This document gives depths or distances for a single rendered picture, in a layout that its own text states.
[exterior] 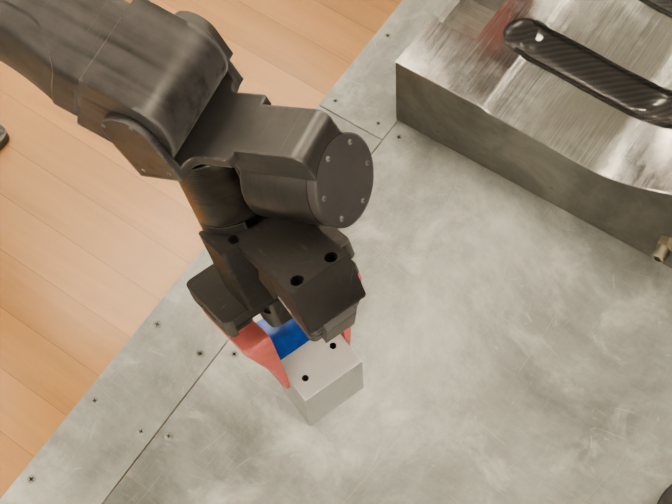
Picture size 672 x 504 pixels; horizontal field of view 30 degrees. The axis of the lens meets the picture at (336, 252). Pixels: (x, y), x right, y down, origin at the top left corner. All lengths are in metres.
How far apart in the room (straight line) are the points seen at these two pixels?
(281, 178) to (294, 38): 0.50
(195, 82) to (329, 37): 0.50
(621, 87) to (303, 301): 0.45
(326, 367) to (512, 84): 0.32
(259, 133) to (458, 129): 0.40
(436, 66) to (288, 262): 0.38
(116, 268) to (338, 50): 0.30
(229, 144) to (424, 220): 0.40
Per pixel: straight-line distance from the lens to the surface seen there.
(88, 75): 0.72
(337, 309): 0.75
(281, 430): 1.03
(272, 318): 0.82
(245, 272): 0.79
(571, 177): 1.07
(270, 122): 0.73
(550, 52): 1.11
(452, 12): 1.14
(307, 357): 0.89
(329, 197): 0.73
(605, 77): 1.10
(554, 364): 1.06
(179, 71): 0.73
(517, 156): 1.09
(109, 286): 1.11
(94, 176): 1.17
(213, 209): 0.78
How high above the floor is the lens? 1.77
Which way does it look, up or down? 63 degrees down
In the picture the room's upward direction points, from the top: 6 degrees counter-clockwise
